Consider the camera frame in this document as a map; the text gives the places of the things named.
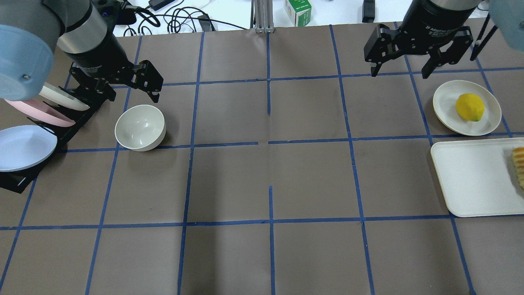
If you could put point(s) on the white ceramic bowl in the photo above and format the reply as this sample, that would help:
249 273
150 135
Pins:
140 128

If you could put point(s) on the black dish rack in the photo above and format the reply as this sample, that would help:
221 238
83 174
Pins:
19 180

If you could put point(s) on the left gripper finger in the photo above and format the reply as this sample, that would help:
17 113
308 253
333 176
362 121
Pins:
91 89
147 79

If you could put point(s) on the black power adapter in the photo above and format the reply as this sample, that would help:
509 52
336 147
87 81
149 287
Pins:
156 5

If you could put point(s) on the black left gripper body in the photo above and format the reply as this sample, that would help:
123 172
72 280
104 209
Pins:
99 52

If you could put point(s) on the pink plate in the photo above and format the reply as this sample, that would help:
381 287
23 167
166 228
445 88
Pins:
42 112

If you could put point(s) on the cream plate in rack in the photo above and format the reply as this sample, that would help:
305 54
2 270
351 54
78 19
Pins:
62 98

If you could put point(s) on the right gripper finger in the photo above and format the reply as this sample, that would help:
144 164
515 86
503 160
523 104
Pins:
380 47
459 44

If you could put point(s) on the sliced orange toy food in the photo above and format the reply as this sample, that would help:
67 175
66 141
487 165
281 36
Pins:
517 156

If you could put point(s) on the light blue plate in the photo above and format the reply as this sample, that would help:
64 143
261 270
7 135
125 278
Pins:
25 146

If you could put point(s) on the cream round plate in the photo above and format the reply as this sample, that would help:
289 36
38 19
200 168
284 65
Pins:
444 101

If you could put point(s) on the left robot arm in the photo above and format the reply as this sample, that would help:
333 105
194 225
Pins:
31 30

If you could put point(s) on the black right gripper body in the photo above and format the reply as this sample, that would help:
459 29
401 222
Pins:
434 21

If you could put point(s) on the black device on desk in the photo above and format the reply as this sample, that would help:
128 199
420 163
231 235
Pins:
368 11

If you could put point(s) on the white rectangular tray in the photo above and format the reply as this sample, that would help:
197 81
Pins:
477 177

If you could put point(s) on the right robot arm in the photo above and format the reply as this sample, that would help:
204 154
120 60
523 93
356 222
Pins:
507 16

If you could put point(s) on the yellow lemon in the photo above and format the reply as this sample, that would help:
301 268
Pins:
470 107

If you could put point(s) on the green white carton box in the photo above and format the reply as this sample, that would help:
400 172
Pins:
299 12

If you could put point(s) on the aluminium frame post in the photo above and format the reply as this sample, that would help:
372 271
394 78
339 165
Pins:
262 16

